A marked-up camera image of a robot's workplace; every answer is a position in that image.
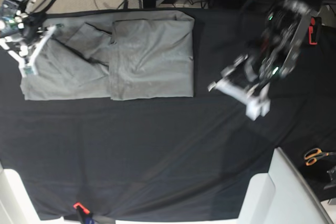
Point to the red blue clamp bottom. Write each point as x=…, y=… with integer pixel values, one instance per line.
x=85, y=216

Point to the black table cloth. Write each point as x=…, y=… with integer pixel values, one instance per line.
x=175, y=159

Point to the orange handled scissors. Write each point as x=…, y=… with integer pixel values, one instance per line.
x=314, y=155

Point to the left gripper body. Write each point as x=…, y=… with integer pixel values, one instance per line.
x=275, y=54

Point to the white box right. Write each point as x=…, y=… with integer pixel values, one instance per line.
x=281, y=195

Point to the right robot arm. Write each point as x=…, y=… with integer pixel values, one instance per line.
x=23, y=33

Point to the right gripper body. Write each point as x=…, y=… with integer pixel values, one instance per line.
x=17, y=20

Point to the white box left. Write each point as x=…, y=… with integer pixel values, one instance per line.
x=16, y=205

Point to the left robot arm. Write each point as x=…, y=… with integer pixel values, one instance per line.
x=289, y=25

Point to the black object right edge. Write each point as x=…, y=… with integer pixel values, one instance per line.
x=331, y=173

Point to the grey T-shirt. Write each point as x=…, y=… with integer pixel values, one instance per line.
x=121, y=56

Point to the red black clamp right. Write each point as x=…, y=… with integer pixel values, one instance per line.
x=314, y=30

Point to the white box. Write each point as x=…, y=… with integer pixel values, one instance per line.
x=281, y=195
x=16, y=205

